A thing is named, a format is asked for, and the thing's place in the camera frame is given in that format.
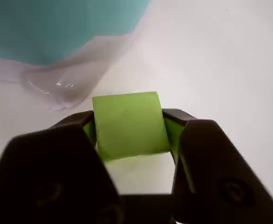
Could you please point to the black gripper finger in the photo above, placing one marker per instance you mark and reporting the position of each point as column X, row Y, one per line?
column 45, row 172
column 220, row 177

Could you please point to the green lego block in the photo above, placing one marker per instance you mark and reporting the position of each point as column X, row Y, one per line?
column 129, row 126

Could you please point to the teal whale-shaped trash bin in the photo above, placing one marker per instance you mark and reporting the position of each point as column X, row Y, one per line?
column 45, row 28

